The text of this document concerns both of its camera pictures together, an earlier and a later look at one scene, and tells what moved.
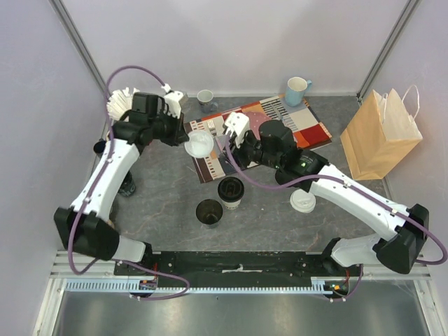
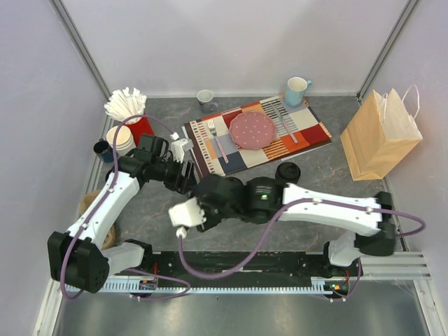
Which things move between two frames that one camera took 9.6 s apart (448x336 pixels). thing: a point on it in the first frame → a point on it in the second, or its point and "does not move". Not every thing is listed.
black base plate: x=231 y=269 does not move
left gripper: x=180 y=136 → x=181 y=183
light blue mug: x=297 y=87 does not move
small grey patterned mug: x=204 y=98 does not move
